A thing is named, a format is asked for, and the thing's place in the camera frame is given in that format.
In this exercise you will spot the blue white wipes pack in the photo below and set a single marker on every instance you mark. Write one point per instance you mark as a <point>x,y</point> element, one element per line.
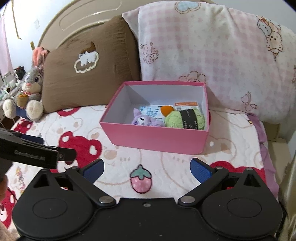
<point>150,110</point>

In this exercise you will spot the pink cardboard box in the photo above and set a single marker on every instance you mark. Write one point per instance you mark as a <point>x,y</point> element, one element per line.
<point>150,139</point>

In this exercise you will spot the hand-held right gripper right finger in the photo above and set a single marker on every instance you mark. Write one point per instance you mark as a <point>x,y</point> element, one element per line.
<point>201,169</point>

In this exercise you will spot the green yarn ball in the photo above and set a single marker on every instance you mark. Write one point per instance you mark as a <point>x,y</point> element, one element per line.
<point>173,119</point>

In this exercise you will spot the beige headboard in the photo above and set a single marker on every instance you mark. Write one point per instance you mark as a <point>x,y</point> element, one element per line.
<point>81,20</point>

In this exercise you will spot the pink curtain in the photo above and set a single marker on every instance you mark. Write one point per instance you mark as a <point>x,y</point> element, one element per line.
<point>5,46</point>

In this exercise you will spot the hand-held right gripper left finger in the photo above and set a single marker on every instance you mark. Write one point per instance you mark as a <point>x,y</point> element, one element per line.
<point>93,170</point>

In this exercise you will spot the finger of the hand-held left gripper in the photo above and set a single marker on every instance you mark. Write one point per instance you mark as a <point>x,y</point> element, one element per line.
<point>32,140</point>
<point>68,155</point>

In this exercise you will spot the orange makeup sponge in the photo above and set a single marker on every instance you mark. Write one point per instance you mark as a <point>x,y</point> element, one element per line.
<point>167,109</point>

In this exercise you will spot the grey rabbit plush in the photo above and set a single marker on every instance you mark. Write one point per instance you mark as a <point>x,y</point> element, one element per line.
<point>32,81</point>

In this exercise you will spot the pink floral pillow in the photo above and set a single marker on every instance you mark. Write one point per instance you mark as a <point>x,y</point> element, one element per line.
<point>196,46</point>

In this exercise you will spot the black white plush toy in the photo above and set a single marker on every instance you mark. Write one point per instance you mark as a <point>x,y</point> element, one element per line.
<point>19,74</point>

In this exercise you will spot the purple ruffled bed sheet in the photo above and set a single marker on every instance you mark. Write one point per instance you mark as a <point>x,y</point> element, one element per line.
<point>263,134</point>

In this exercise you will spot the brown pillow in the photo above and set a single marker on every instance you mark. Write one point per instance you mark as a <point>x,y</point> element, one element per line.
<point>104,76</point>

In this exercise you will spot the clear orange-label card case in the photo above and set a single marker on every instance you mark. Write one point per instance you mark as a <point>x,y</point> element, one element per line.
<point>185,105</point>

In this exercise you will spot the purple plush toy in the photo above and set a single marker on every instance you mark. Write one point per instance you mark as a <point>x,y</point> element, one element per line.
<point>143,119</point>

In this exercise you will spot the golden cloth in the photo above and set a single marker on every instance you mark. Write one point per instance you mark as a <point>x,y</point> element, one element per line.
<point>289,197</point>

